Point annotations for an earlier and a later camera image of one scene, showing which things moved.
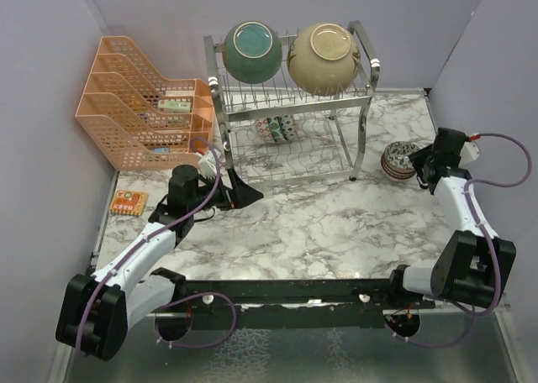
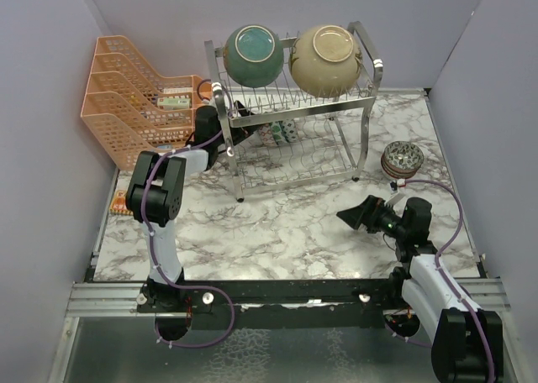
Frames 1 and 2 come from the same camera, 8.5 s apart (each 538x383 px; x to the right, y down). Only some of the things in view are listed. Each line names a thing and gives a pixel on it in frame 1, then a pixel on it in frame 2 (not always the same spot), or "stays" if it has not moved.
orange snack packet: [129, 202] stays
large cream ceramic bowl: [324, 60] stays
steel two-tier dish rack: [280, 130] stays
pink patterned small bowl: [395, 161] stays
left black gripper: [239, 196] -> [243, 132]
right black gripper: [417, 159] -> [361, 214]
